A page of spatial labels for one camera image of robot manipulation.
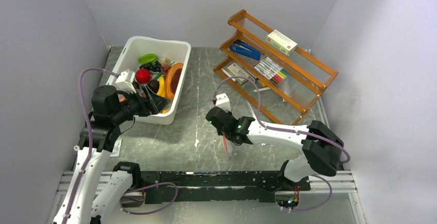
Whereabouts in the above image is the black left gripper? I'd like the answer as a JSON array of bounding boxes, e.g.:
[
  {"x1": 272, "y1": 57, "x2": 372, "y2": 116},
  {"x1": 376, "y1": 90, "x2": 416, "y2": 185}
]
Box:
[{"x1": 112, "y1": 83, "x2": 170, "y2": 124}]

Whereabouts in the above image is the clear zip bag orange zipper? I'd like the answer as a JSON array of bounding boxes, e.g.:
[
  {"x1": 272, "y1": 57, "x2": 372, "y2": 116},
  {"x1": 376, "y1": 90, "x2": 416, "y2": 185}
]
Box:
[{"x1": 222, "y1": 135, "x2": 235, "y2": 156}]

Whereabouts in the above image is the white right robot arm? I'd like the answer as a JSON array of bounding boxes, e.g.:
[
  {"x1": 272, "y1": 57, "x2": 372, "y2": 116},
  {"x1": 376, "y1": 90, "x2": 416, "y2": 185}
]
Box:
[{"x1": 206, "y1": 107, "x2": 344, "y2": 190}]

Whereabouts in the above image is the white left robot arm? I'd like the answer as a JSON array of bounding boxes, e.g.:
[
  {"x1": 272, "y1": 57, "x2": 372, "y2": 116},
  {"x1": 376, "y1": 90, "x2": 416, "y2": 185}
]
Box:
[{"x1": 53, "y1": 85, "x2": 170, "y2": 223}]

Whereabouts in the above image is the yellow banana bunch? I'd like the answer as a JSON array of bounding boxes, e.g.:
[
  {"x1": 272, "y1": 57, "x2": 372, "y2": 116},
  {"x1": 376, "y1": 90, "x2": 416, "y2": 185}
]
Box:
[{"x1": 157, "y1": 76, "x2": 166, "y2": 97}]

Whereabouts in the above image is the red apple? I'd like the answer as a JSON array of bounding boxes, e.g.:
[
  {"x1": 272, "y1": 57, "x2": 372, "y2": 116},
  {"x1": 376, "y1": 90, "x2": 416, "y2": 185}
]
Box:
[{"x1": 135, "y1": 68, "x2": 152, "y2": 84}]

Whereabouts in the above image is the black grape bunch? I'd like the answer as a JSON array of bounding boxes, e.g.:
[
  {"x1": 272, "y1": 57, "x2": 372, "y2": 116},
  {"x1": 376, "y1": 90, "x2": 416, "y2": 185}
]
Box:
[{"x1": 139, "y1": 60, "x2": 162, "y2": 73}]

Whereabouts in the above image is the garlic bulb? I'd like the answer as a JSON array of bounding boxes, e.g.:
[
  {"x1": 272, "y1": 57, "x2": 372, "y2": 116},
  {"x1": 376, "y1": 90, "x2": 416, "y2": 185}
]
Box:
[{"x1": 159, "y1": 57, "x2": 171, "y2": 67}]

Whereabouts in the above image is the green lime slice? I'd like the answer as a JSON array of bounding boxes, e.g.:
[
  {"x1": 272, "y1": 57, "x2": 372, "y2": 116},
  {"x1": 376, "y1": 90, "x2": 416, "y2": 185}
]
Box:
[{"x1": 138, "y1": 54, "x2": 158, "y2": 65}]

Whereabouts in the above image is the white pen on shelf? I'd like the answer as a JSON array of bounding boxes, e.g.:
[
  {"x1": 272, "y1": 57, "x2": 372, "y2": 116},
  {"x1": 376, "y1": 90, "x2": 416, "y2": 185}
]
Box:
[{"x1": 253, "y1": 87, "x2": 271, "y2": 93}]

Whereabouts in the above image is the white label card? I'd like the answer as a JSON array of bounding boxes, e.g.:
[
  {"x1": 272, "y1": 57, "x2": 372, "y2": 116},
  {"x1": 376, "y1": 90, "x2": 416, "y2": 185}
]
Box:
[{"x1": 110, "y1": 138, "x2": 122, "y2": 157}]

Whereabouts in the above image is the white plastic bin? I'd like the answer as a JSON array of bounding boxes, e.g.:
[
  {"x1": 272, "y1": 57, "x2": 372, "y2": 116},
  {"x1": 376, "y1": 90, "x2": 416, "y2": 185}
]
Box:
[{"x1": 98, "y1": 36, "x2": 192, "y2": 126}]

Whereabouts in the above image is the white green box lower shelf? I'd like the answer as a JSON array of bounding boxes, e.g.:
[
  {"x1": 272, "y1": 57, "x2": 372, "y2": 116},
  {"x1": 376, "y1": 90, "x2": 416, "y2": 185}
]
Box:
[{"x1": 226, "y1": 63, "x2": 256, "y2": 85}]

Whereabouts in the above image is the orange wooden shelf rack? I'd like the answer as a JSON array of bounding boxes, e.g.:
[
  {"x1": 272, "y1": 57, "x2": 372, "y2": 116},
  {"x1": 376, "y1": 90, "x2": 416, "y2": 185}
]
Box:
[{"x1": 214, "y1": 10, "x2": 339, "y2": 125}]

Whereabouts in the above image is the coloured marker pen set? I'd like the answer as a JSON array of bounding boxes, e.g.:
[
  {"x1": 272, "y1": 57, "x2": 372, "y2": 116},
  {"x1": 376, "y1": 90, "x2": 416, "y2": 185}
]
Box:
[{"x1": 254, "y1": 57, "x2": 290, "y2": 84}]

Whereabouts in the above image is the blue stapler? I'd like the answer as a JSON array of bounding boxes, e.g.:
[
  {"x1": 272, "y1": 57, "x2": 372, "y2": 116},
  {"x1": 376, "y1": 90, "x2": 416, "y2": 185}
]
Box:
[{"x1": 229, "y1": 40, "x2": 262, "y2": 61}]

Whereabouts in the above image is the white red box top shelf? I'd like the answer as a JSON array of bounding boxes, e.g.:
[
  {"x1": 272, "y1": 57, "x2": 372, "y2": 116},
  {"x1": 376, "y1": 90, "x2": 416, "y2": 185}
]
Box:
[{"x1": 266, "y1": 30, "x2": 298, "y2": 56}]

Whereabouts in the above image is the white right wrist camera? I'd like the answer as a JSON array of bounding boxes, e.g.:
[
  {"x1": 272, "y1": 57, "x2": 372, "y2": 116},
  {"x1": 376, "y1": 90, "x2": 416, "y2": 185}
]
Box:
[{"x1": 215, "y1": 93, "x2": 231, "y2": 112}]

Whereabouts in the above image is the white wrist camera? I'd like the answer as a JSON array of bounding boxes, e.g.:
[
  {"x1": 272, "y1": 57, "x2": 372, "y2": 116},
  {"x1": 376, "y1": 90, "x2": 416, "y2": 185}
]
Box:
[
  {"x1": 215, "y1": 93, "x2": 231, "y2": 112},
  {"x1": 114, "y1": 70, "x2": 136, "y2": 94}
]

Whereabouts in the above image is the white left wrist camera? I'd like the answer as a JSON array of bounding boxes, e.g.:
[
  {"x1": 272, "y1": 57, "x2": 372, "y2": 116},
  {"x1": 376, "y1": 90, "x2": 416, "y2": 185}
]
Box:
[{"x1": 114, "y1": 70, "x2": 136, "y2": 94}]

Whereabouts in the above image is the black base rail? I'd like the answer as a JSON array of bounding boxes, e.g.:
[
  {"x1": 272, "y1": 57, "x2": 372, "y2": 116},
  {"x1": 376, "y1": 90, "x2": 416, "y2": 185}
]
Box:
[{"x1": 112, "y1": 161, "x2": 311, "y2": 205}]

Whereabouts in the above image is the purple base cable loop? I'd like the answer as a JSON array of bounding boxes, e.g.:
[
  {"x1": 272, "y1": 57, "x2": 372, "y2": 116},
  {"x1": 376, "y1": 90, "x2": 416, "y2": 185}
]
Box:
[{"x1": 119, "y1": 181, "x2": 179, "y2": 216}]

